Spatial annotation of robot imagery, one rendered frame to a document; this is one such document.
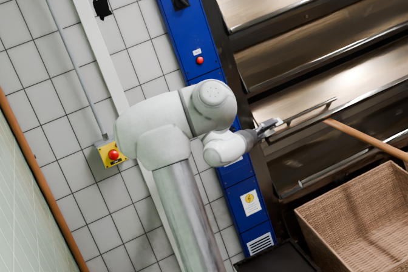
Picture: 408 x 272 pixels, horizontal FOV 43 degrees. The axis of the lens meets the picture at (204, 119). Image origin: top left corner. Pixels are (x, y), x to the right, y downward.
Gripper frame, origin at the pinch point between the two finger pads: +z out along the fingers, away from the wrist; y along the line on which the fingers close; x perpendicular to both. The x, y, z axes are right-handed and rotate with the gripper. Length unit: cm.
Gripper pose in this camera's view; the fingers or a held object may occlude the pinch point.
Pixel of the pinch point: (272, 127)
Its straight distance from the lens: 214.8
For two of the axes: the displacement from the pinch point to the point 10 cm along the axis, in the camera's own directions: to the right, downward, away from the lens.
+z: 6.3, -2.5, 7.4
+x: 6.4, 7.0, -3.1
